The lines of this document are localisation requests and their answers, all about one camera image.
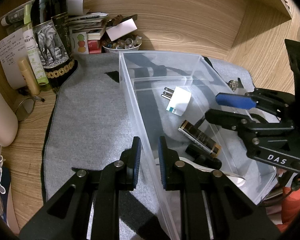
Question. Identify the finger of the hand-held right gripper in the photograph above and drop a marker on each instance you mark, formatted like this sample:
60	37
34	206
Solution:
235	100
225	118

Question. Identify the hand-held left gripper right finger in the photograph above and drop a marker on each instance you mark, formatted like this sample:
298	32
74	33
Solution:
162	162

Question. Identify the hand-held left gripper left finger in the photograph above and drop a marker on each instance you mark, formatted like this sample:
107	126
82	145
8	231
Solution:
136	162

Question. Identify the black and gold box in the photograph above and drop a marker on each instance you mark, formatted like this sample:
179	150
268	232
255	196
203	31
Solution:
200	137

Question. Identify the small black object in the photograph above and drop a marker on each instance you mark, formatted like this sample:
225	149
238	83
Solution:
202	157

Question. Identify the clear plastic storage box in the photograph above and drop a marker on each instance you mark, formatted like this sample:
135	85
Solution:
240	170

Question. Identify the white power adapter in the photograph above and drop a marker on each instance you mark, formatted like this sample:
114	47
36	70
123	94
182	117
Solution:
180	102

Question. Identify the grey patterned mat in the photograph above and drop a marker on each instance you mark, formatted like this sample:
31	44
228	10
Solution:
90	120

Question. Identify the orange cloth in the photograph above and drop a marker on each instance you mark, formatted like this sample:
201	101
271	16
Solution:
297	205

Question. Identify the bowl of beads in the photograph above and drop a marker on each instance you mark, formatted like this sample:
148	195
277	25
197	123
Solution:
120	46

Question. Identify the black pen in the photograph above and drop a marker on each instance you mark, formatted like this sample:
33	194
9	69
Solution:
37	98

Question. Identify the round small mirror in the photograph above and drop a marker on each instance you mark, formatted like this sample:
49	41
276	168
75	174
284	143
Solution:
22	103

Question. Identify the white card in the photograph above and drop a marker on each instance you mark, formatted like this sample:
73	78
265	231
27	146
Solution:
121	28

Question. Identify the yellow tube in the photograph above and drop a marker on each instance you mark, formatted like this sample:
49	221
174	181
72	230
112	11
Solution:
28	77

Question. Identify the beige rounded appliance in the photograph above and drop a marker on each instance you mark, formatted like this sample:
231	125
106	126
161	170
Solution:
2	120

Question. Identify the dark wine bottle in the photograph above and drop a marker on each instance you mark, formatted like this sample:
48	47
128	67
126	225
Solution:
52	42

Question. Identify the stack of books and papers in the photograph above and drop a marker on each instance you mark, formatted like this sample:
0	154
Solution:
90	22

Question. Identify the green spray bottle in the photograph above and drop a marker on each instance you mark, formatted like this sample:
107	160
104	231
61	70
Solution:
35	55

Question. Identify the handwritten paper note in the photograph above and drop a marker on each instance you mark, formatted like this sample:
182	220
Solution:
10	55

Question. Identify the folded newspaper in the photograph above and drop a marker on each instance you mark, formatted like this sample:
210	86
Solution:
15	16

